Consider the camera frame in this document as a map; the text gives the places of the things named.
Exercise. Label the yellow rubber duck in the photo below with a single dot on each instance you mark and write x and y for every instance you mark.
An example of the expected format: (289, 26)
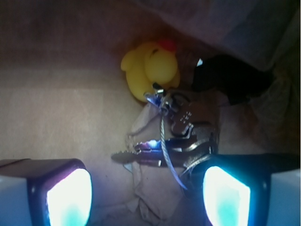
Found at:
(151, 62)

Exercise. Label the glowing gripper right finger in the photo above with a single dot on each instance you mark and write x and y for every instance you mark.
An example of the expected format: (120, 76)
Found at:
(250, 189)

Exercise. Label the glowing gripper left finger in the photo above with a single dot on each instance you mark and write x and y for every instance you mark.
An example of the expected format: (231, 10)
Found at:
(51, 192)

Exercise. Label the silver key bunch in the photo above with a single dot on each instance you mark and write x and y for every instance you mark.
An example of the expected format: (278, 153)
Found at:
(185, 136)

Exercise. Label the brown paper bag bin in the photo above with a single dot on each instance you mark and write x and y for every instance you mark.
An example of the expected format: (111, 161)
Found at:
(63, 94)

